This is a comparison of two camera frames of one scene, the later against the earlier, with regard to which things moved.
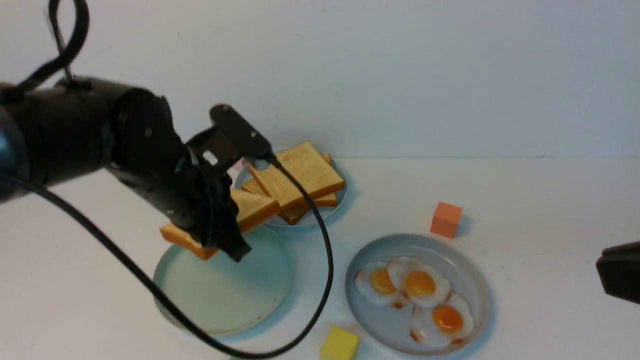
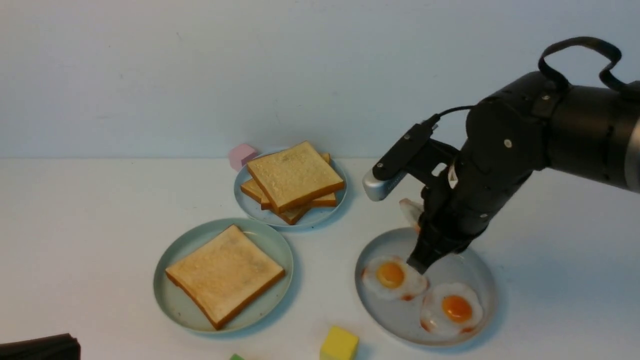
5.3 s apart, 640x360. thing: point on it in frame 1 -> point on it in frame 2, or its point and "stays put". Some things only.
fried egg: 423,285 -> 412,211
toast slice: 292,213 stays put
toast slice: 305,163 stays put
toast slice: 251,208 -> 225,274
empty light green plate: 225,297 stays put
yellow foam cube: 339,345 stays put
